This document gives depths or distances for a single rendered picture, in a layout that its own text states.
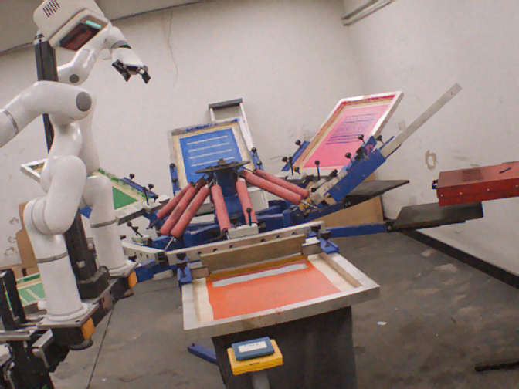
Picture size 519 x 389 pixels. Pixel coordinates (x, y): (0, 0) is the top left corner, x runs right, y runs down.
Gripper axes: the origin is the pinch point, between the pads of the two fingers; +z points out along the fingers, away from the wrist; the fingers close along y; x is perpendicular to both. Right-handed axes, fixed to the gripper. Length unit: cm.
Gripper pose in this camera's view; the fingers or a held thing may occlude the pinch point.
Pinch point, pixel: (137, 78)
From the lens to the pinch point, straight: 188.6
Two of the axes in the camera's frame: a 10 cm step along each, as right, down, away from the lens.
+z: 5.3, 7.6, -3.6
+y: -6.0, 0.4, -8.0
